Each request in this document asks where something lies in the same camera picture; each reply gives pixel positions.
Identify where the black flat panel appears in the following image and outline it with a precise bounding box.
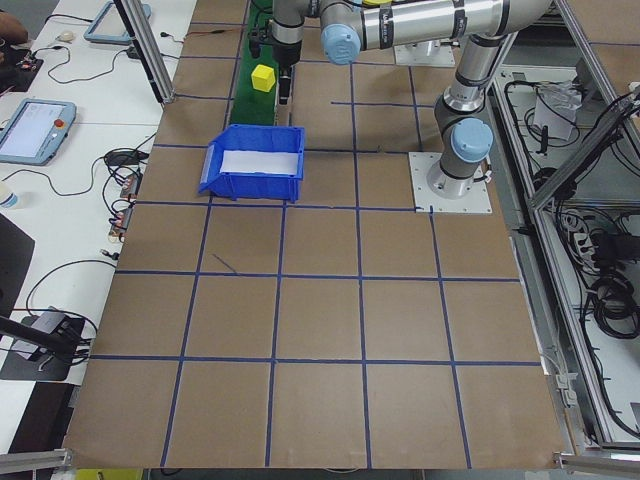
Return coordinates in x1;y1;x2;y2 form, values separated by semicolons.
0;212;36;321

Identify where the white square base plate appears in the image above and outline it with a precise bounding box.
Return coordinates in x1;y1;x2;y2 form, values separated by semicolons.
408;151;495;215
393;45;457;69

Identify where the white crumpled paper bag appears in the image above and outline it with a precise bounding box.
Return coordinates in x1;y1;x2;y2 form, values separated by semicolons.
532;79;584;141

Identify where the aluminium profile post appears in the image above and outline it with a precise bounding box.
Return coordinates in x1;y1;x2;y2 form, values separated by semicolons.
113;0;177;105

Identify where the white side desk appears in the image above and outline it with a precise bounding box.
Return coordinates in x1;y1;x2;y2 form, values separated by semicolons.
0;0;199;480

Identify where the blue teach pendant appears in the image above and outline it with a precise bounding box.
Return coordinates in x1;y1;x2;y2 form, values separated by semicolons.
0;98;77;166
83;1;153;47

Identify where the red wire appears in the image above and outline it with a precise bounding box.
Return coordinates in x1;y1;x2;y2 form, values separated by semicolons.
187;27;247;39

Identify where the grey edge bracket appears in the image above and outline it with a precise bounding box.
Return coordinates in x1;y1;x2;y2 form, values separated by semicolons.
547;372;579;409

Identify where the white power strip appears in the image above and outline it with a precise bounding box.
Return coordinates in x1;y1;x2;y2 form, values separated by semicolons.
569;232;599;264

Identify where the small circuit board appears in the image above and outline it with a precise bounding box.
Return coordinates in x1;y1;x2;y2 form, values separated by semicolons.
107;204;134;236
119;172;144;201

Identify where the aluminium profile bar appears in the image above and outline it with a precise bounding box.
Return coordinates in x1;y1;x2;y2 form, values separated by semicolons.
0;448;76;471

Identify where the black cable coil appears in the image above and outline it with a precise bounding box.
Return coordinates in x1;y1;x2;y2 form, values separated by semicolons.
531;167;576;199
579;272;640;346

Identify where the grey camera box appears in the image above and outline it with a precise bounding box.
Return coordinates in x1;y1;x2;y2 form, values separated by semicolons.
34;307;84;341

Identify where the metal V-shaped frame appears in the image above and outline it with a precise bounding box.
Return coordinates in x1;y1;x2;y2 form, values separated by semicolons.
489;0;640;471

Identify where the blue plastic storage bin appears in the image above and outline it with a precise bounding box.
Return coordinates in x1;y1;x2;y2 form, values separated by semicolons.
198;123;307;203

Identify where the yellow foam block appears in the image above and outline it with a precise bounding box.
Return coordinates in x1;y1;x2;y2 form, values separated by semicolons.
251;63;277;94

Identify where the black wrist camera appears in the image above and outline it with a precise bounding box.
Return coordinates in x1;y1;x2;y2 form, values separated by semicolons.
248;27;275;57

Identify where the white foam pad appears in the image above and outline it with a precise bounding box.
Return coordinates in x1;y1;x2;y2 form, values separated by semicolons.
221;148;297;175

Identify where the green conveyor belt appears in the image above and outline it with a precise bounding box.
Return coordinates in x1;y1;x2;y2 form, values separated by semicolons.
228;0;279;127

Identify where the black power adapter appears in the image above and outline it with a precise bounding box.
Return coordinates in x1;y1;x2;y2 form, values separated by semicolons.
594;232;632;264
103;149;149;166

